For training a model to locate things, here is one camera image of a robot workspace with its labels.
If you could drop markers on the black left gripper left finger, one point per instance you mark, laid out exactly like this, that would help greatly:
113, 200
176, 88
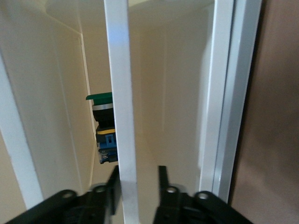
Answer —
112, 198

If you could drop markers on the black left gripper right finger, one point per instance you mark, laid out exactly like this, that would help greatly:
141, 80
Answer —
168, 200

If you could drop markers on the green push button switch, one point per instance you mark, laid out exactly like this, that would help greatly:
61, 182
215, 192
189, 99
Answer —
102, 116

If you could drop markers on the white drawer cabinet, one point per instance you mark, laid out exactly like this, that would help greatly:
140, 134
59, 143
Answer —
243, 93

